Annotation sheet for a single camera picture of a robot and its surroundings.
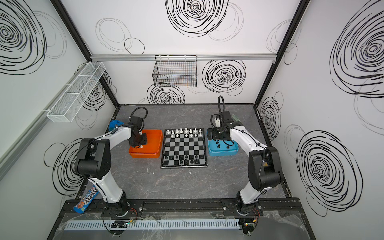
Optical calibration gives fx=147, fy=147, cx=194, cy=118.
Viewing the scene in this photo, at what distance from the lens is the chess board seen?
0.89m

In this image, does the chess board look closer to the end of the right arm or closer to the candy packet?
the end of the right arm

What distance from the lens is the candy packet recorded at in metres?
0.75

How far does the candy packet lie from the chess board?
1.23 feet
